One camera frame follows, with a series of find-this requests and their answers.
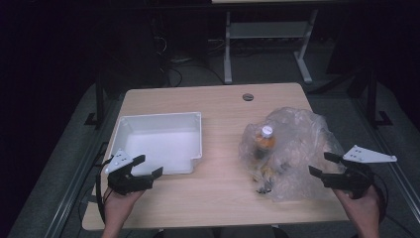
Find person's left hand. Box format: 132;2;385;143
102;188;147;230

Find person's right hand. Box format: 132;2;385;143
333;185;381;231

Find orange juice bottle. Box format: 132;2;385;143
253;124;276;161

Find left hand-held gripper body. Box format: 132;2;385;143
104;148;157;196

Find black metal stand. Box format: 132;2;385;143
365;68;394;128
83;70;107;128

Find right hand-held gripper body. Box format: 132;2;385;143
321;144;398;200

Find white plastic tray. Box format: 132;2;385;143
107;111;203;177

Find white metal desk frame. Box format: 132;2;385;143
211;0;320;85

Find black floor cables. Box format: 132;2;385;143
152;33;227;87

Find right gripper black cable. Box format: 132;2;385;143
369;170;390;226

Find aluminium rail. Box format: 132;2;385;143
43;142;110;238
350;98;420;216

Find clear plastic bag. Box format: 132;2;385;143
238;106;346;203

